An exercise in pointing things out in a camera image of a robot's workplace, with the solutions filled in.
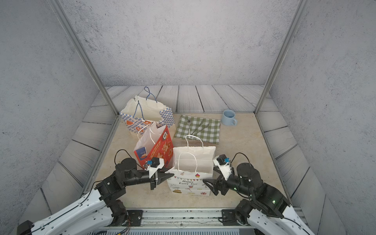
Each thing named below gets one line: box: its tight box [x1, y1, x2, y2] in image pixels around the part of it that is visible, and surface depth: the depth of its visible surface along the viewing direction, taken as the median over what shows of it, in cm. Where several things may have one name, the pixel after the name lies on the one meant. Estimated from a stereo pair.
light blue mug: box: [221, 109, 238, 126], surface depth 113 cm
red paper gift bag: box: [134, 125, 174, 169], surface depth 76 cm
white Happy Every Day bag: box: [165, 135, 216, 196], surface depth 71 cm
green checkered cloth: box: [174, 114, 221, 145], surface depth 113 cm
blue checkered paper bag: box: [118, 86, 176, 135], surface depth 91 cm
